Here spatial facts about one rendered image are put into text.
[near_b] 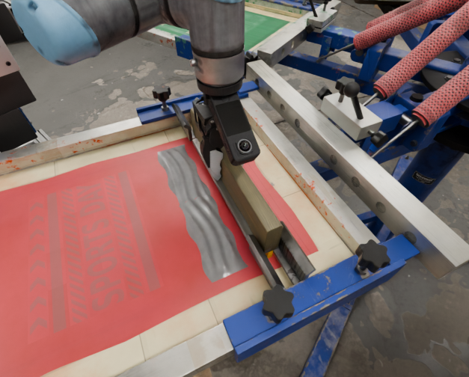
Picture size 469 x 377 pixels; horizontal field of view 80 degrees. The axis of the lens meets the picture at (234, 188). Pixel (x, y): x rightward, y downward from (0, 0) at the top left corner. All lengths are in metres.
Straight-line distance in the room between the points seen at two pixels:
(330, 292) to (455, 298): 1.43
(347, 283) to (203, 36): 0.41
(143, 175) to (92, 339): 0.34
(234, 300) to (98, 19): 0.43
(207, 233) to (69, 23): 0.38
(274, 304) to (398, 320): 1.31
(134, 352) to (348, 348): 1.17
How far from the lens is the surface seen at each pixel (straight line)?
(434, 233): 0.55
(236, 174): 0.50
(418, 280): 1.81
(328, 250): 0.56
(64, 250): 0.61
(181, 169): 0.65
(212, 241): 0.53
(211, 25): 0.39
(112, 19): 0.39
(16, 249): 0.67
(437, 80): 1.04
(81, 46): 0.38
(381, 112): 0.75
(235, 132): 0.43
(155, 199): 0.62
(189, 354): 0.45
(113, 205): 0.64
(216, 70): 0.42
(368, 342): 1.58
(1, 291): 0.63
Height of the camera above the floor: 1.43
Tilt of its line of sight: 50 degrees down
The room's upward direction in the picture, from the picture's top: straight up
